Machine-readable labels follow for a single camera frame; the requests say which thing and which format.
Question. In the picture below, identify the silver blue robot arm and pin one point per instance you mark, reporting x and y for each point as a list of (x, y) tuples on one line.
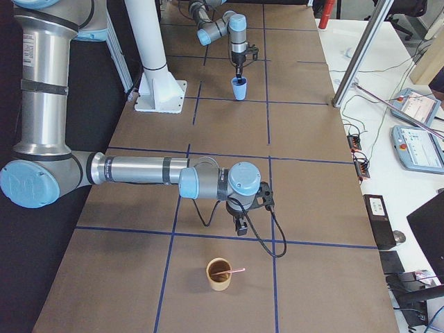
[(45, 168), (231, 23)]

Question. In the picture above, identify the aluminium frame post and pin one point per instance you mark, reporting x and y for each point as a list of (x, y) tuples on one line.
[(374, 23)]

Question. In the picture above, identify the far grey teach pendant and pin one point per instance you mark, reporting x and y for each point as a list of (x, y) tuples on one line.
[(422, 108)]

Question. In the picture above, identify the blue ribbed plastic cup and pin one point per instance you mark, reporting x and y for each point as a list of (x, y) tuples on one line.
[(239, 88)]

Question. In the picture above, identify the near orange connector board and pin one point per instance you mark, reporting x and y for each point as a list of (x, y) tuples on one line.
[(361, 163)]

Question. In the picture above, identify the tan bamboo cup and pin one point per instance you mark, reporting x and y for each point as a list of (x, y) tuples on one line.
[(220, 282)]

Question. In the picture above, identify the near grey teach pendant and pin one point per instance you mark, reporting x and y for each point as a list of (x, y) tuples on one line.
[(417, 150)]

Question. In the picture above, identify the grey teach pendant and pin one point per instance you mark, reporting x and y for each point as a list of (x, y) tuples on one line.
[(417, 150), (422, 108)]

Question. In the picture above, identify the white pedestal column with base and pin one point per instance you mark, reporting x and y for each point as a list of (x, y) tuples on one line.
[(159, 91)]

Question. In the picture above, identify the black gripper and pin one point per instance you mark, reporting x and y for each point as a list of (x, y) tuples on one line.
[(238, 60), (236, 211)]

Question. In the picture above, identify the long reacher grabber stick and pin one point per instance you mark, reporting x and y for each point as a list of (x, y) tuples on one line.
[(410, 119)]

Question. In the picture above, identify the orange connector board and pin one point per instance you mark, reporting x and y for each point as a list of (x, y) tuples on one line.
[(361, 163), (354, 142)]

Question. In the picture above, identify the red cylinder bottle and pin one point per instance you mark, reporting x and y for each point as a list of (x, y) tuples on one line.
[(326, 13)]

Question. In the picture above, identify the black power supply box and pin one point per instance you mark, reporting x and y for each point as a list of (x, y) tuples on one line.
[(379, 221)]

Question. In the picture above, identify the far orange connector board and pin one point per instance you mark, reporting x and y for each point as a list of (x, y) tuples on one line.
[(354, 142)]

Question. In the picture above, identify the black monitor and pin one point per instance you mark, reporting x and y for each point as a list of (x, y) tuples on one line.
[(426, 223)]

